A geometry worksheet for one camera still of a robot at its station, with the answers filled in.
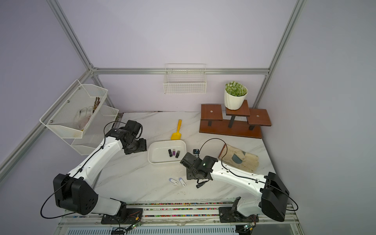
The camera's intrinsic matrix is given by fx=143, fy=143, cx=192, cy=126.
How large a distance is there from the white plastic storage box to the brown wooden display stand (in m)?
0.20

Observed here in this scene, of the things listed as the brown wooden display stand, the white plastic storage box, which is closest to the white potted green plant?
the brown wooden display stand

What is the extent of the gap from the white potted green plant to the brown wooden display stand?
47 mm

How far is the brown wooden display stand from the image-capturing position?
3.07ft

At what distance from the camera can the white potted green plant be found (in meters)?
0.84

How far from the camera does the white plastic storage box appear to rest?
0.97 metres
